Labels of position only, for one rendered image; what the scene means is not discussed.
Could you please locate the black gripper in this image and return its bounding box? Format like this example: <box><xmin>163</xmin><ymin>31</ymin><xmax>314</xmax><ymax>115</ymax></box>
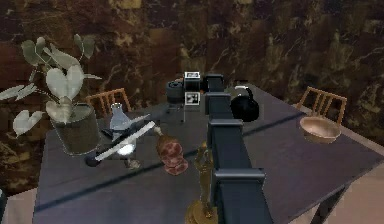
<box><xmin>84</xmin><ymin>79</ymin><xmax>186</xmax><ymax>168</ymax></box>

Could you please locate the red-brown ham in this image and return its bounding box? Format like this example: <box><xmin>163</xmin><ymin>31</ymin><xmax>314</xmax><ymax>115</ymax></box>
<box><xmin>153</xmin><ymin>126</ymin><xmax>190</xmax><ymax>177</ymax></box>

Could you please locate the clear glass flask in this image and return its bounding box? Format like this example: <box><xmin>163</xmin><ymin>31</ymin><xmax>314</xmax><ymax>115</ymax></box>
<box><xmin>109</xmin><ymin>102</ymin><xmax>138</xmax><ymax>158</ymax></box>

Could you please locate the wooden slat-back chair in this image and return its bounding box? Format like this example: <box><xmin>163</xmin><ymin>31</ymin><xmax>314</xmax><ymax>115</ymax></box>
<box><xmin>295</xmin><ymin>86</ymin><xmax>348</xmax><ymax>127</ymax></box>
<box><xmin>85</xmin><ymin>87</ymin><xmax>133</xmax><ymax>118</ymax></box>

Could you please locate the pale-leaved house plant in pot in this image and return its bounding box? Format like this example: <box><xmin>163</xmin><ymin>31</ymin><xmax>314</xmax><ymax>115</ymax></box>
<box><xmin>0</xmin><ymin>33</ymin><xmax>103</xmax><ymax>157</ymax></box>

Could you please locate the gold statuette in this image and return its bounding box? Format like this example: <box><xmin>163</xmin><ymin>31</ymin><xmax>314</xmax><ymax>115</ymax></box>
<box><xmin>184</xmin><ymin>141</ymin><xmax>220</xmax><ymax>224</ymax></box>

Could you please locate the black kettle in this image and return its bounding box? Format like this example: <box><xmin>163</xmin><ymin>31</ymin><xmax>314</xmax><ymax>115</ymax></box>
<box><xmin>229</xmin><ymin>85</ymin><xmax>261</xmax><ymax>123</ymax></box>

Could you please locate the dark grey table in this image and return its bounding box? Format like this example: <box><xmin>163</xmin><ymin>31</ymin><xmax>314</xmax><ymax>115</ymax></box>
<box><xmin>32</xmin><ymin>82</ymin><xmax>384</xmax><ymax>224</ymax></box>

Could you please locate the tan bowl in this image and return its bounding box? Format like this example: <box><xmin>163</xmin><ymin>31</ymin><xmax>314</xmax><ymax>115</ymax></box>
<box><xmin>298</xmin><ymin>115</ymin><xmax>342</xmax><ymax>145</ymax></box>

